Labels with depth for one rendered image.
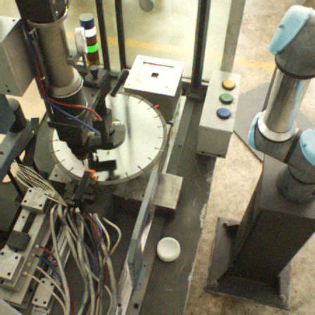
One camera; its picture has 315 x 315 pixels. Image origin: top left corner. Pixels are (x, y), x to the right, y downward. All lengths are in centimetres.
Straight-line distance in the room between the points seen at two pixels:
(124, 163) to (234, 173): 124
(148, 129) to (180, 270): 42
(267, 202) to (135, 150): 47
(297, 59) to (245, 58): 208
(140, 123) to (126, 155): 12
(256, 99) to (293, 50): 177
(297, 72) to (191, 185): 56
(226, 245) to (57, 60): 149
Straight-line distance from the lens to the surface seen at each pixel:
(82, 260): 100
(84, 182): 101
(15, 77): 68
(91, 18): 121
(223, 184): 217
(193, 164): 131
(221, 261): 195
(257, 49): 305
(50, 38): 68
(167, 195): 116
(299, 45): 85
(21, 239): 109
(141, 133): 113
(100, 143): 103
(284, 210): 128
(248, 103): 256
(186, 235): 118
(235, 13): 130
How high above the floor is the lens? 183
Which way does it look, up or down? 54 degrees down
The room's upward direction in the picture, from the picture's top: straight up
